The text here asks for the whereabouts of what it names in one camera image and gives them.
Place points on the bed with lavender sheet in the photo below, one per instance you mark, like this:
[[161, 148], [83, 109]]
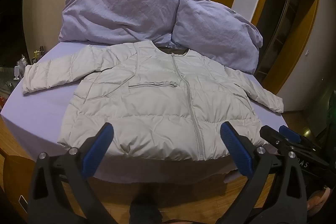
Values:
[[44, 100]]

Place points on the small white-rimmed rectangular device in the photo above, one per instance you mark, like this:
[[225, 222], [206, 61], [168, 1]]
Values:
[[23, 201]]

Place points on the small lavender pillow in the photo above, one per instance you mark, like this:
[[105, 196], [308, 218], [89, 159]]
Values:
[[218, 29]]

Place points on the large lavender pillow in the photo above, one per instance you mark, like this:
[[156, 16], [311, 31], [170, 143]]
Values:
[[118, 11]]

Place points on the cream puffer jacket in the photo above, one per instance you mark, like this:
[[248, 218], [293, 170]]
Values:
[[147, 98]]

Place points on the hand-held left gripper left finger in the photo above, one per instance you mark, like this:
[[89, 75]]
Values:
[[98, 145]]

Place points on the person's dark trouser leg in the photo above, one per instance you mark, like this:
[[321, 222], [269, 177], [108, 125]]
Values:
[[144, 209]]

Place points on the wooden door frame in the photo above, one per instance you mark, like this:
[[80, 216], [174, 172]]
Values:
[[312, 37]]

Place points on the person's right hand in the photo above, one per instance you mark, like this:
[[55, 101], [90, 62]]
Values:
[[319, 200]]

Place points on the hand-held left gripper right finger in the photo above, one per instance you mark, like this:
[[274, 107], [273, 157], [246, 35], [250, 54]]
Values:
[[236, 148]]

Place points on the cluttered bedside items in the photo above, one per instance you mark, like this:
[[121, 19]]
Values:
[[29, 61]]

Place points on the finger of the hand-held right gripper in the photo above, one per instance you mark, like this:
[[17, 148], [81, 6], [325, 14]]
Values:
[[273, 138], [288, 132]]

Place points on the green object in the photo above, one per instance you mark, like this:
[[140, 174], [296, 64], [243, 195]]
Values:
[[332, 116]]

